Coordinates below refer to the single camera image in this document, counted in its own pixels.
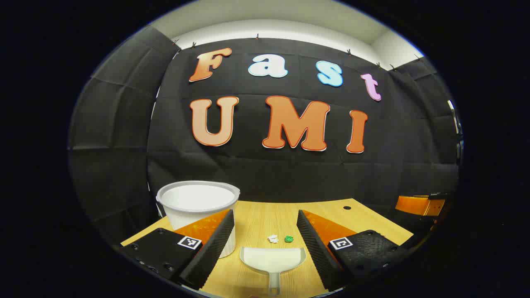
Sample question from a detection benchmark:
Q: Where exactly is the grey plastic dustpan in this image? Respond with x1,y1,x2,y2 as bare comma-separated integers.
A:
239,247,307,296

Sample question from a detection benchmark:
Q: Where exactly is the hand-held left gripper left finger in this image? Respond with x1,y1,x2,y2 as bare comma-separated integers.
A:
120,209,235,290

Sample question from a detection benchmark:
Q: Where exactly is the white ribbed garbage bin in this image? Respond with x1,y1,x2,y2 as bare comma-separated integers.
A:
156,181,241,259

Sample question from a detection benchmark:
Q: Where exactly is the wooden desktop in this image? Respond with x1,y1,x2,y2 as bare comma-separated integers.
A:
120,199,414,298

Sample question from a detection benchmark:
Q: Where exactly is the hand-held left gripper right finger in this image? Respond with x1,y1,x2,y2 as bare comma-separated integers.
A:
296,209,414,292

